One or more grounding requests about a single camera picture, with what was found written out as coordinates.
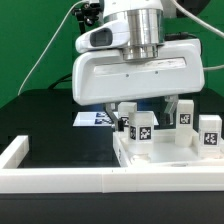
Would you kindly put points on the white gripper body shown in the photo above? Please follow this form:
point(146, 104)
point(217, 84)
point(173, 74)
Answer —
point(105, 77)

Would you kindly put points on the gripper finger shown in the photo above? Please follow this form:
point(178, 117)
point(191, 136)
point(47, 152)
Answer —
point(170, 108)
point(118, 122)

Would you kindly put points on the white square table top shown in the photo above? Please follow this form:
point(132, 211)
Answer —
point(165, 152)

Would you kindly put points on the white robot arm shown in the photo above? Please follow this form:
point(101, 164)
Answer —
point(130, 57)

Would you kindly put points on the white sheet with tags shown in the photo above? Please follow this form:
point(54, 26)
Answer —
point(92, 119)

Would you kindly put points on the white U-shaped fence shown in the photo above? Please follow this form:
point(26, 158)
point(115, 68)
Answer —
point(208, 176)

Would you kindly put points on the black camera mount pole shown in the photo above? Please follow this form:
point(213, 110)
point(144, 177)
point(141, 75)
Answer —
point(86, 15)

